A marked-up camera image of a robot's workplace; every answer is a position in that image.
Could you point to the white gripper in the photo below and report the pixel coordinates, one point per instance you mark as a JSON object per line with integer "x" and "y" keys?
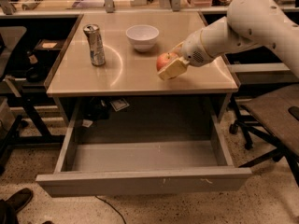
{"x": 192, "y": 51}

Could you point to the red apple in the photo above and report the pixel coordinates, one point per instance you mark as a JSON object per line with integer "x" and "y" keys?
{"x": 165, "y": 59}

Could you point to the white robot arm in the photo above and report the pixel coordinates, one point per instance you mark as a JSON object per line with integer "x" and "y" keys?
{"x": 247, "y": 24}

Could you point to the open grey top drawer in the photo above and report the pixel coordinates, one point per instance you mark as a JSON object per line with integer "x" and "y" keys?
{"x": 130, "y": 154}

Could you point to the white ceramic bowl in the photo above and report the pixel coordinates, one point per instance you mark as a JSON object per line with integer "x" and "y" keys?
{"x": 142, "y": 37}

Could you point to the white paper tag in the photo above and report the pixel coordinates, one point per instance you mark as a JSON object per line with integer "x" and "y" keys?
{"x": 119, "y": 104}

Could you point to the silver blue drink can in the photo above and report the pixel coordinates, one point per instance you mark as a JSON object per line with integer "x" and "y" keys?
{"x": 97, "y": 54}

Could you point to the brown office chair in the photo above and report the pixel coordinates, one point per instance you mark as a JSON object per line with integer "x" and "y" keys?
{"x": 274, "y": 118}

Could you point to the black shoe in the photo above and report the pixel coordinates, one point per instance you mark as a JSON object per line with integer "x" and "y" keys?
{"x": 20, "y": 199}

